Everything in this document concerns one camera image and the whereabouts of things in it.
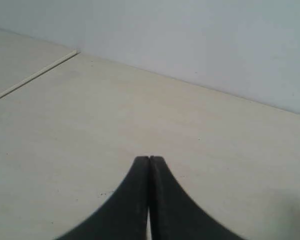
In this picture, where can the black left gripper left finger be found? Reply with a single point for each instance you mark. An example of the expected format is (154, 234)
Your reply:
(124, 215)

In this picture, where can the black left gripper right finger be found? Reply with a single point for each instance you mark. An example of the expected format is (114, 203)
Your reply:
(173, 213)

